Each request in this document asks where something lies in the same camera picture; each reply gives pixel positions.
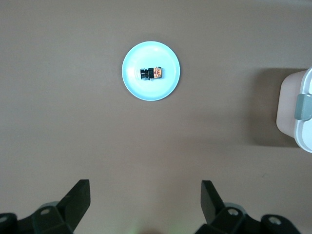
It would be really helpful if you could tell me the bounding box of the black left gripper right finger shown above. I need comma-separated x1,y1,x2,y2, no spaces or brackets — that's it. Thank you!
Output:
196,180,261,234

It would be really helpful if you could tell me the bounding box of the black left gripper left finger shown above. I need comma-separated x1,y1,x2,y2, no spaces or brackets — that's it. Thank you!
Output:
31,179,91,234

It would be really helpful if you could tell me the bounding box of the small black orange bottle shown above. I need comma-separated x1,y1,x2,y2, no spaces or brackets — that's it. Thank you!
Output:
139,66,163,81

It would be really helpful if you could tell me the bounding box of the white lidded storage box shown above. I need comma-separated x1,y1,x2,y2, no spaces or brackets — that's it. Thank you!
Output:
276,67,312,154

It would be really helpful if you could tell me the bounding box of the grey box latch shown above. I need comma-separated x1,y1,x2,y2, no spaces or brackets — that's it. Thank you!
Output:
293,94,312,121

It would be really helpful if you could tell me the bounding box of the light blue round plate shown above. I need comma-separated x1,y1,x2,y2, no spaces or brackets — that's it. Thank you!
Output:
121,40,182,102

